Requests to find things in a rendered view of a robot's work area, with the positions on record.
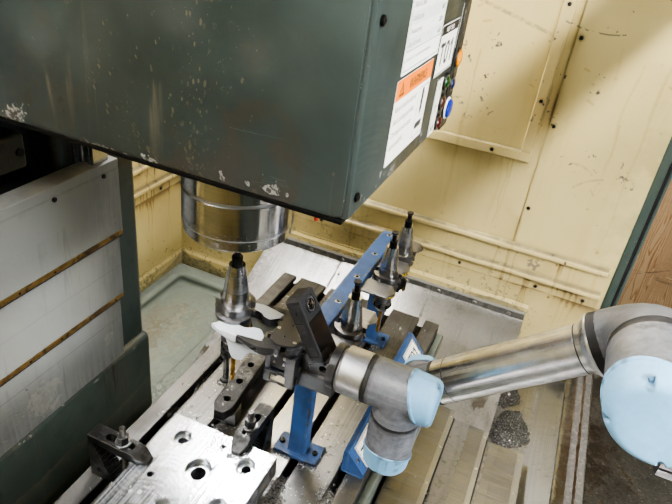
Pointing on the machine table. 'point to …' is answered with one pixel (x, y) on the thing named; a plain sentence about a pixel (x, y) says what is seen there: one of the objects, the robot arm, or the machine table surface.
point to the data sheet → (423, 32)
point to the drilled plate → (242, 487)
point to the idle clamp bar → (254, 365)
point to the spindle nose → (231, 219)
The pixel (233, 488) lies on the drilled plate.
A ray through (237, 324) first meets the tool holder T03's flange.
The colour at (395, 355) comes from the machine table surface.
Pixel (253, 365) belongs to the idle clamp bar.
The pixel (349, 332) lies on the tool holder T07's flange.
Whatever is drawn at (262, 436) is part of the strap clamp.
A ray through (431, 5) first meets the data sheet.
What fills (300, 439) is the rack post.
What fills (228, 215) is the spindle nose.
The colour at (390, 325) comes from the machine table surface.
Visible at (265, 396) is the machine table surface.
